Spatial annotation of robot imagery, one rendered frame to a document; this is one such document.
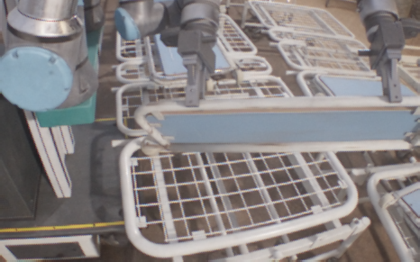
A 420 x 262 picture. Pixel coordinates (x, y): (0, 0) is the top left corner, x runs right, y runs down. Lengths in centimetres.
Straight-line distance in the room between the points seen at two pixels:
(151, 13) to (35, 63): 36
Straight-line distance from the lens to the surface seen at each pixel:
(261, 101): 61
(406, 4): 548
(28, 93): 59
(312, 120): 71
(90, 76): 82
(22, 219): 133
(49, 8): 54
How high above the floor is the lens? 136
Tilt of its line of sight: 40 degrees down
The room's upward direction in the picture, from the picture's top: 7 degrees clockwise
